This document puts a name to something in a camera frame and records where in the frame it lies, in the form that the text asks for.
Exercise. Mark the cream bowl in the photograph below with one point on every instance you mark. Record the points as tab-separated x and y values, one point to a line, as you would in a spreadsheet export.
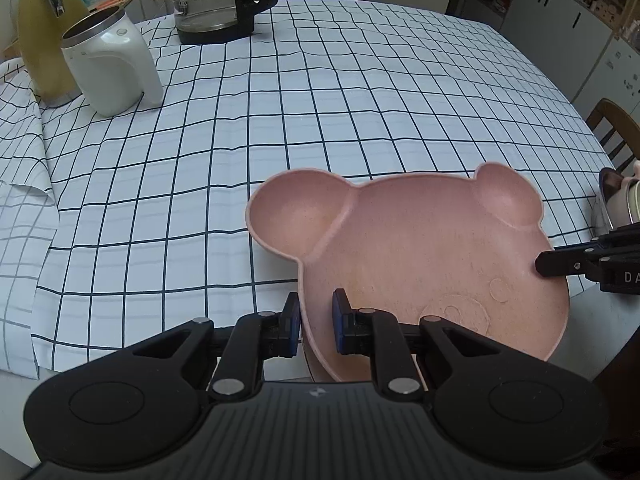
625	202

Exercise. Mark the glass electric kettle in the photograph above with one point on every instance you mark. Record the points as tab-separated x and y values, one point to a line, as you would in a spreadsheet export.
215	20

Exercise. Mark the white checkered tablecloth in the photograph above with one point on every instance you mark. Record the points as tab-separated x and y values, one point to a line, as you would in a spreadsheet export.
350	85

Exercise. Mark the pink bear-shaped plate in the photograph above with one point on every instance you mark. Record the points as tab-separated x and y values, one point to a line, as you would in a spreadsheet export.
425	250

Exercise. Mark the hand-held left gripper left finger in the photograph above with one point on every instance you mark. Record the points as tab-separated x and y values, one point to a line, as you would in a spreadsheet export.
295	332

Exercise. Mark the white lower cabinets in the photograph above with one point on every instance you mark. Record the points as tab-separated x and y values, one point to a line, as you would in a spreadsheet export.
550	20

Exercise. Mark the stainless steel bowl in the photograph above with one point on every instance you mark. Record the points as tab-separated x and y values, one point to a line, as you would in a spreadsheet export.
607	185

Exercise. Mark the yellow thermos jug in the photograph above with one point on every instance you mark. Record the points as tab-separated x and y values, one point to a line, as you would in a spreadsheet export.
40	50

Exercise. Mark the white electric mug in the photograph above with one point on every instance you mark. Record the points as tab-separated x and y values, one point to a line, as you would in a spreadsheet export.
110	65

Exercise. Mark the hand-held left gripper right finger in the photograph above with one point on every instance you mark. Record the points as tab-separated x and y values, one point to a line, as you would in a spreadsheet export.
340	327

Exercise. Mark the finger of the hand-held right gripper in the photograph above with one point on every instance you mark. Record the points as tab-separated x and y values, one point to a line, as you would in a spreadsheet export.
622	241
565	262

